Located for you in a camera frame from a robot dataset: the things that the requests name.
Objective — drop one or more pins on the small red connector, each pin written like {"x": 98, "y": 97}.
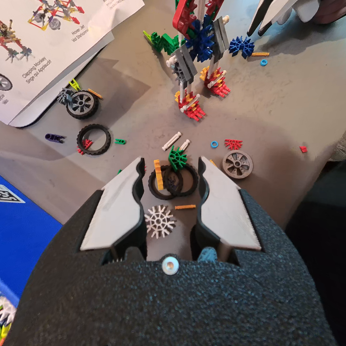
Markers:
{"x": 85, "y": 146}

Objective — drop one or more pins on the grey connector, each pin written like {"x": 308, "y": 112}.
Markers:
{"x": 65, "y": 97}

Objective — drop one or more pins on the grey wheel with black tyre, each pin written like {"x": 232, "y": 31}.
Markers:
{"x": 73, "y": 108}

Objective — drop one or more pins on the colourful construction toy model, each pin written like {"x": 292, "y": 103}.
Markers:
{"x": 200, "y": 40}

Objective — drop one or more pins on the white snowflake connector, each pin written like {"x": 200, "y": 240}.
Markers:
{"x": 159, "y": 221}

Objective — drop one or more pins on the white short rod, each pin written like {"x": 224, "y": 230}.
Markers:
{"x": 171, "y": 140}
{"x": 185, "y": 144}

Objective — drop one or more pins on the purple small connector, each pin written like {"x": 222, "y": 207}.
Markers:
{"x": 54, "y": 137}

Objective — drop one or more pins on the blue plastic bin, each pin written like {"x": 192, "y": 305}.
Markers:
{"x": 27, "y": 229}

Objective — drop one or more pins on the dark blue connector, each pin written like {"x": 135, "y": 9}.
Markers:
{"x": 173, "y": 182}

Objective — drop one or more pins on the printed instruction sheet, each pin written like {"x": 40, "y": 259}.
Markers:
{"x": 67, "y": 54}

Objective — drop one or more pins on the orange short rod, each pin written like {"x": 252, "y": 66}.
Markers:
{"x": 185, "y": 207}
{"x": 95, "y": 93}
{"x": 260, "y": 54}
{"x": 212, "y": 163}

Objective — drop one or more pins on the orange connector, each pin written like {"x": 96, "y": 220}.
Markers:
{"x": 158, "y": 174}

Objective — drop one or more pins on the lime green piece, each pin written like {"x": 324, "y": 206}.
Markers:
{"x": 74, "y": 85}

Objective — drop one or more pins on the grey pulley wheel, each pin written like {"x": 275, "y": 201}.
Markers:
{"x": 229, "y": 170}

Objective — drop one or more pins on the blue snowflake connector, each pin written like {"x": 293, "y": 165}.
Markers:
{"x": 242, "y": 46}

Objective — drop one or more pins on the green small piece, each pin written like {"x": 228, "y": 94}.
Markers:
{"x": 120, "y": 141}

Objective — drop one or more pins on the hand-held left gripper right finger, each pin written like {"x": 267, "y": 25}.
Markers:
{"x": 227, "y": 216}

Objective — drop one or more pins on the person's right hand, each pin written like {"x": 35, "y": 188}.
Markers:
{"x": 333, "y": 10}

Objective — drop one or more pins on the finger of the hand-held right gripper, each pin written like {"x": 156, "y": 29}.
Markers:
{"x": 282, "y": 10}
{"x": 259, "y": 13}

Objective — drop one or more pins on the tiny red piece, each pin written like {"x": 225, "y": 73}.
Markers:
{"x": 303, "y": 149}

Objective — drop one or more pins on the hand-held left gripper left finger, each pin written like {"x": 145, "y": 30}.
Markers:
{"x": 113, "y": 216}

